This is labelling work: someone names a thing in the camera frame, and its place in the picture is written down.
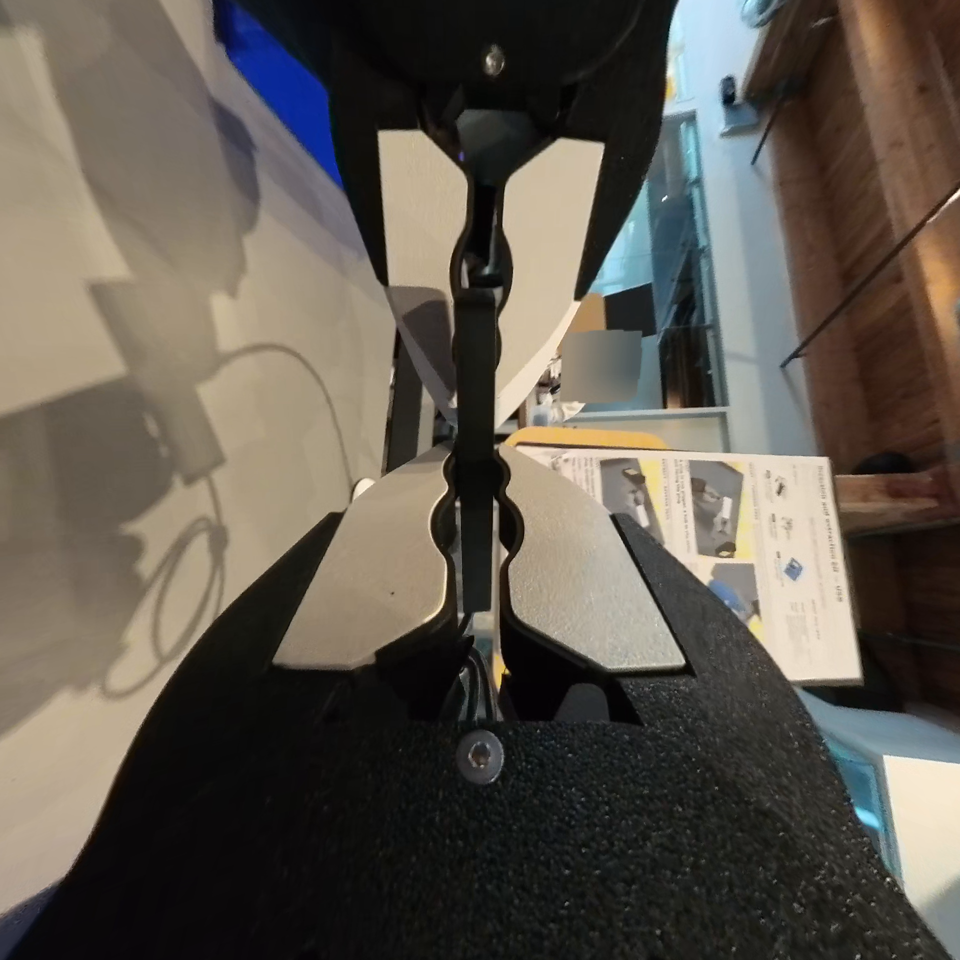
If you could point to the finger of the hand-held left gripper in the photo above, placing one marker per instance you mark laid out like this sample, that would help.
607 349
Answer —
416 217
547 247

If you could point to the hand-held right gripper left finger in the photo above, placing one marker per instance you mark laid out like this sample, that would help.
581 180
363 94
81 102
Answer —
375 570

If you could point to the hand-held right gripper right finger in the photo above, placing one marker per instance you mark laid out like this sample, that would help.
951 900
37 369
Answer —
592 585

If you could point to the black usb hub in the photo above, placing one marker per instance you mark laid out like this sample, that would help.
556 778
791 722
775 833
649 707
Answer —
476 450

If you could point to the glass partition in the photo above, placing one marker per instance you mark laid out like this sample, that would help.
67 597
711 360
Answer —
675 225

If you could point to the blue plastic bin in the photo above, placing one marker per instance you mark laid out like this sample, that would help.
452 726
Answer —
277 67

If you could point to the round wooden board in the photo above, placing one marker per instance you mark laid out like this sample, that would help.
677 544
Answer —
600 436

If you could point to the printed instruction sheet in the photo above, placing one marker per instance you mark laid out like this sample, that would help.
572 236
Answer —
810 585

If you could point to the wooden shelf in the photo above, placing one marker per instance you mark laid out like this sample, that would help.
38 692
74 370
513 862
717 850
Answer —
900 491

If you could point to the white box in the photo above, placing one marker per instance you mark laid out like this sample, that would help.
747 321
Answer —
922 810

